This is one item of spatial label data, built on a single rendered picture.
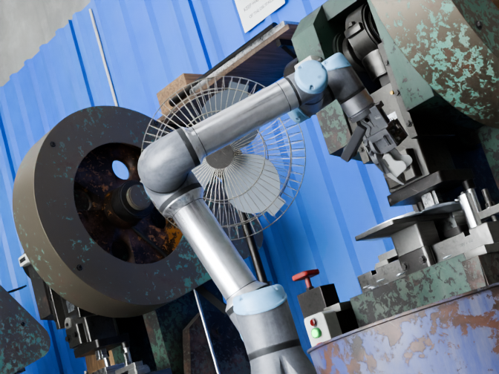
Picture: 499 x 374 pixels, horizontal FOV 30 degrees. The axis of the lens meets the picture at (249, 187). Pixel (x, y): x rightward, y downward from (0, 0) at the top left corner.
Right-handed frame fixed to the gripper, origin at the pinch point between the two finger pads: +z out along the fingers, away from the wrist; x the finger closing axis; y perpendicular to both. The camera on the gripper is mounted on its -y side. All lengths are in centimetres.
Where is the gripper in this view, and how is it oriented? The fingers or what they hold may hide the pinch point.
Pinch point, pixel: (399, 180)
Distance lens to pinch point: 236.0
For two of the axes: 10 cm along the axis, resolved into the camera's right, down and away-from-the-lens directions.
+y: 6.6, -3.7, -6.5
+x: 5.1, -4.2, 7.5
